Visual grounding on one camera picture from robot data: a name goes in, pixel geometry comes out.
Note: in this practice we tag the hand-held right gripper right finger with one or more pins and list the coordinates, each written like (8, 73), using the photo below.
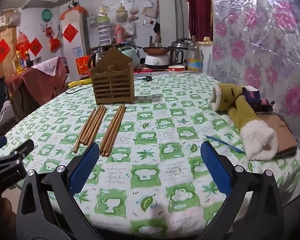
(215, 170)

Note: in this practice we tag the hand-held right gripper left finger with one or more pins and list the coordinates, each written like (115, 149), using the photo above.
(85, 170)

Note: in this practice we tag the pile of wooden chopsticks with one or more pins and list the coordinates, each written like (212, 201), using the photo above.
(92, 125)

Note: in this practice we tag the wooden chopstick holder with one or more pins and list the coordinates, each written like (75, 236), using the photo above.
(113, 80)

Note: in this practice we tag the blue plastic scraper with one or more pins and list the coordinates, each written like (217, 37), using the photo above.
(225, 143)

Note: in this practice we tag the chair with dark jacket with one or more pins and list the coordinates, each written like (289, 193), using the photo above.
(0, 105)

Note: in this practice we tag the table with red cloth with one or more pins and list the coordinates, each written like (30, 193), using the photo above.
(37, 85)

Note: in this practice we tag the green checked tablecloth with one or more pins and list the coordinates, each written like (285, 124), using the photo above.
(165, 130)

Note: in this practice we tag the purple striped glove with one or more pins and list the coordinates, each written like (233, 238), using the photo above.
(257, 100)

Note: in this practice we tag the yellow cooking oil bottle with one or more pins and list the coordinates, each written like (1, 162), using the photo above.
(18, 63)

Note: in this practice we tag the yellow electric frying pan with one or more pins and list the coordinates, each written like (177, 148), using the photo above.
(78, 82)

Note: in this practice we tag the dark soy sauce bottle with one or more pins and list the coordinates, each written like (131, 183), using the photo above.
(28, 61)

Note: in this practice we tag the red diamond paper poster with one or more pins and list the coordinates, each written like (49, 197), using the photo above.
(2, 50)
(35, 46)
(70, 33)

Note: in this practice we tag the orange red shopping bag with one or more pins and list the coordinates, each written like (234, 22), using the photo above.
(83, 66)

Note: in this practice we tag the red hanging bag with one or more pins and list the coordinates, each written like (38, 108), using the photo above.
(55, 43)

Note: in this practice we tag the red and white bowl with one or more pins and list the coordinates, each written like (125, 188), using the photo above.
(176, 68)

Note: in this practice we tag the steel electric kettle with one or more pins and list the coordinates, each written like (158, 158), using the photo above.
(96, 58)

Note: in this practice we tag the white refrigerator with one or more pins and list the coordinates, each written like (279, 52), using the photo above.
(80, 45)

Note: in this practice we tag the clear plastic bottle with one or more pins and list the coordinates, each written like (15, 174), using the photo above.
(194, 55)

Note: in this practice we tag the silver pressure cooker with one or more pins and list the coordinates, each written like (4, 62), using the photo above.
(178, 52)

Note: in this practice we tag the white electric hot plate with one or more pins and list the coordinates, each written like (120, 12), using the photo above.
(157, 60)

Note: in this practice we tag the mint green rice cooker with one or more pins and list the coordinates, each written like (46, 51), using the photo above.
(131, 55)

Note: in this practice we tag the grey handbag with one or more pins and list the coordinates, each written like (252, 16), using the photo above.
(14, 17)

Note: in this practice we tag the green plastic basin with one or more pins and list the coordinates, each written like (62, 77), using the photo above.
(46, 15)

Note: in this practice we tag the plastic drawer tower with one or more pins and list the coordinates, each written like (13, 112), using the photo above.
(104, 32)

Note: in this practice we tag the pink thermos flask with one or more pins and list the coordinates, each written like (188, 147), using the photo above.
(120, 35)

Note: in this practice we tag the orange cloth cover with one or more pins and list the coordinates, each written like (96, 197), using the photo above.
(75, 11)

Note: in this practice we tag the white tote bag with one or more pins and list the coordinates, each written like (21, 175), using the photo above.
(131, 27)

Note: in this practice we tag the panda plush toy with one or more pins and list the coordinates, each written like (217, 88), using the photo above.
(72, 4)

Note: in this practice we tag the beige pot-shaped hanging pouch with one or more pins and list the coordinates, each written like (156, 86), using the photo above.
(121, 13)

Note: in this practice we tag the dark red curtain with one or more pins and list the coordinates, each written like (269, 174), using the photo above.
(198, 7)

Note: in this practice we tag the floral plastic wall sheet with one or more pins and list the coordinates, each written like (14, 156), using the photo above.
(260, 42)

